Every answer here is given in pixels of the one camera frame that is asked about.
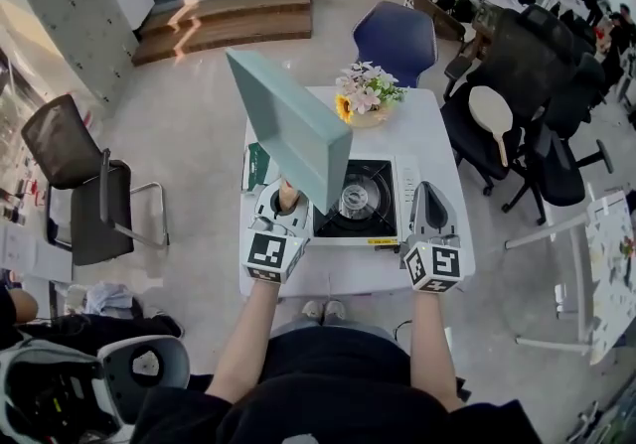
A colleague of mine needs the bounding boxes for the blue chair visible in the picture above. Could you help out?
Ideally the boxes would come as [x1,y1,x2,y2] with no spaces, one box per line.
[351,0,439,90]

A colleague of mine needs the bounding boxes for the bag of clothing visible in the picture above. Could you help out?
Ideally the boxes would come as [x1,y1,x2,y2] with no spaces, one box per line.
[67,280,146,320]

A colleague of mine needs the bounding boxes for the wooden round paddle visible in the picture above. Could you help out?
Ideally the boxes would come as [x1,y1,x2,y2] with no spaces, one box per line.
[467,85,515,168]

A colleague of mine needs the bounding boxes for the grey and white headset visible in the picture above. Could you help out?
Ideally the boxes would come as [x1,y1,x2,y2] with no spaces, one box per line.
[0,335,193,444]

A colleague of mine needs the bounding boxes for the white induction cooktop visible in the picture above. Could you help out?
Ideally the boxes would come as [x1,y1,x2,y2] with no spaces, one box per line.
[267,153,425,256]

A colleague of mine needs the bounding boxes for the green and white packet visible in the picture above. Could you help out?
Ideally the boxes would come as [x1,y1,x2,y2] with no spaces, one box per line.
[241,142,272,193]

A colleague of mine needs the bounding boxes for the square pale green pan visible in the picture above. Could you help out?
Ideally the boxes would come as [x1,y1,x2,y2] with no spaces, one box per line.
[224,48,355,218]

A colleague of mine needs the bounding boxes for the black office chair with armrests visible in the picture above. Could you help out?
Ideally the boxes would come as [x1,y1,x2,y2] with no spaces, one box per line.
[501,52,615,227]

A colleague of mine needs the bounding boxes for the person's black shirt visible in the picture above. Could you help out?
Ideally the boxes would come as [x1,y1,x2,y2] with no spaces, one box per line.
[131,327,544,444]

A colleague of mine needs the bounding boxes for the table with white tablecloth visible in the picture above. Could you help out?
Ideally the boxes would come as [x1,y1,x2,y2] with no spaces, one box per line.
[238,86,476,300]

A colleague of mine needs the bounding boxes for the person's left forearm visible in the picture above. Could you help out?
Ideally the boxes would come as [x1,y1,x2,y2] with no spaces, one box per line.
[204,280,282,404]

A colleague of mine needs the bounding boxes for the flower arrangement with sunflower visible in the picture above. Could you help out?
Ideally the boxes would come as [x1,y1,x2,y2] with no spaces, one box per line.
[334,61,409,130]

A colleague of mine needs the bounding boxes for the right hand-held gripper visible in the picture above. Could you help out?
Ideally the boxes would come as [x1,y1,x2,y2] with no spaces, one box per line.
[398,180,465,294]

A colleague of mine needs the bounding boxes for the white desk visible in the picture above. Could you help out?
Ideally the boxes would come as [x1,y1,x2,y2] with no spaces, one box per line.
[504,183,636,367]

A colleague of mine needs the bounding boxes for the person's right forearm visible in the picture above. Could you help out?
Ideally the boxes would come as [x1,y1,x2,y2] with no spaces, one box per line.
[409,290,466,414]

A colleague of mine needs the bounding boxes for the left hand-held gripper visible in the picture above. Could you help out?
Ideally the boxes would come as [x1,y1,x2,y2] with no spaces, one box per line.
[241,182,314,286]

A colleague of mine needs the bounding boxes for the black mesh visitor chair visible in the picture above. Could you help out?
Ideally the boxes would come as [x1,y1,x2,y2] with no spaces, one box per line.
[20,93,171,267]

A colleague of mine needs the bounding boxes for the person's grey jeans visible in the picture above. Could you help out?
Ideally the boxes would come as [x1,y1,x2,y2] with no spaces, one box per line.
[270,315,399,345]

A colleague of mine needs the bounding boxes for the black high-back office chair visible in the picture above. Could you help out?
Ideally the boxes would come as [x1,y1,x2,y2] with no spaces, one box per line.
[439,4,578,198]

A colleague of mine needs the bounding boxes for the wooden steps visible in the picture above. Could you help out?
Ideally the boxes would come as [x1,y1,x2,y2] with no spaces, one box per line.
[131,0,314,68]

